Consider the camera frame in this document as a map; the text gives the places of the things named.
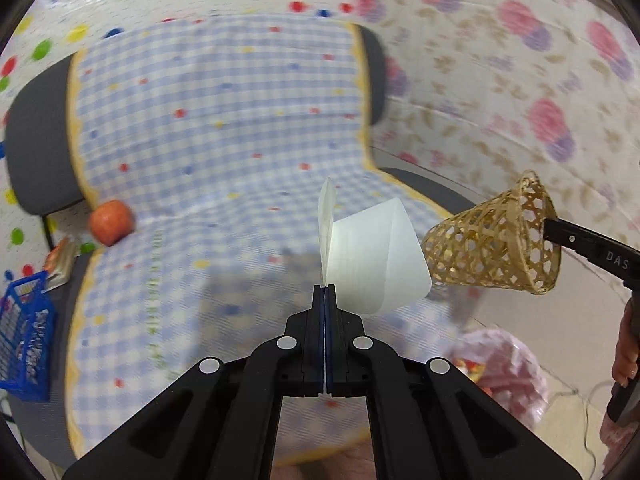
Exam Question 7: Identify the blue plastic basket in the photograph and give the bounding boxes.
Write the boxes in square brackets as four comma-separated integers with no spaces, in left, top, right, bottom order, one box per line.
[0,271,57,403]

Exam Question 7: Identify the orange snack packet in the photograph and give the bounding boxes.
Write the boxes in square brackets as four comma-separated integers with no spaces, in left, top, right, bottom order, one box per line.
[44,237,77,287]

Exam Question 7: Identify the red apple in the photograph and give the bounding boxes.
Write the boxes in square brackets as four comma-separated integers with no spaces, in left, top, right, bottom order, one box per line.
[89,200,136,247]

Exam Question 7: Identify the grey chair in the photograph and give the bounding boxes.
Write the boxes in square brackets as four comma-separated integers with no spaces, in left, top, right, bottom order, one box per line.
[4,24,481,466]

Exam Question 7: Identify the person's right hand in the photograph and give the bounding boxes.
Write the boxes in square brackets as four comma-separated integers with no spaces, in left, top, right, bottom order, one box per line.
[612,291,640,389]

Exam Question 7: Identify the polka dot cloth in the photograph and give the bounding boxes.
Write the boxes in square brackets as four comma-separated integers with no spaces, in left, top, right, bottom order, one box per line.
[0,0,381,281]

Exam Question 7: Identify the floral cloth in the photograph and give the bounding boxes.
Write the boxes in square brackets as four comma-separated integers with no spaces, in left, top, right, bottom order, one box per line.
[345,0,640,246]

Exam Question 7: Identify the woven bamboo basket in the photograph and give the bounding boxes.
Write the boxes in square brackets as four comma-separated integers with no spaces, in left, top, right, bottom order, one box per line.
[422,170,563,297]

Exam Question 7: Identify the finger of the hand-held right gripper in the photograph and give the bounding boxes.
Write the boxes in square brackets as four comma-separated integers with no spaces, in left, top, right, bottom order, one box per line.
[542,216,587,258]

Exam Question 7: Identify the pink plastic bag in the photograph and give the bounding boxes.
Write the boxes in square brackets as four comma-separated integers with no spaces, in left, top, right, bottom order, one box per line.
[450,325,553,433]

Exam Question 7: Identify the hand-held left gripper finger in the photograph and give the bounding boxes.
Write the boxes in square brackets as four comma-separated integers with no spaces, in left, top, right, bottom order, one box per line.
[325,284,582,480]
[62,284,326,480]

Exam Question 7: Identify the blue checked cloth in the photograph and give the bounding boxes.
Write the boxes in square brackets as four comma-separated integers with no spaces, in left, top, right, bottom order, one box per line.
[65,14,476,465]

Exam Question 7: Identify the white curled paper sheet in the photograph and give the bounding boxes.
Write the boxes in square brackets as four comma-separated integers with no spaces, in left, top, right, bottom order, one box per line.
[317,177,432,317]

